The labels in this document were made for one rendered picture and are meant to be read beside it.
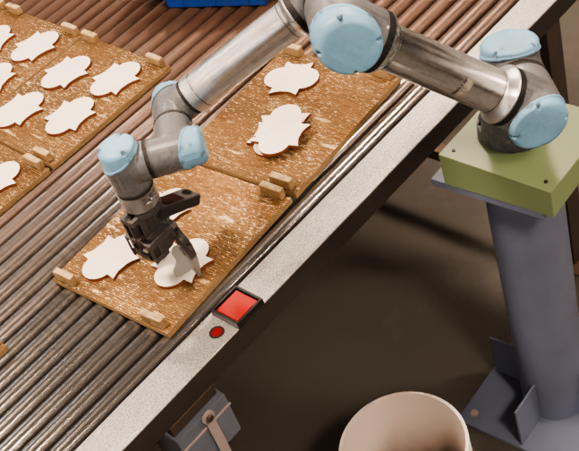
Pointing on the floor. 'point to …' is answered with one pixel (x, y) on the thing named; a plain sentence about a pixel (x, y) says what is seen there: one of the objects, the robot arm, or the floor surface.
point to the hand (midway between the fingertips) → (182, 262)
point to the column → (534, 336)
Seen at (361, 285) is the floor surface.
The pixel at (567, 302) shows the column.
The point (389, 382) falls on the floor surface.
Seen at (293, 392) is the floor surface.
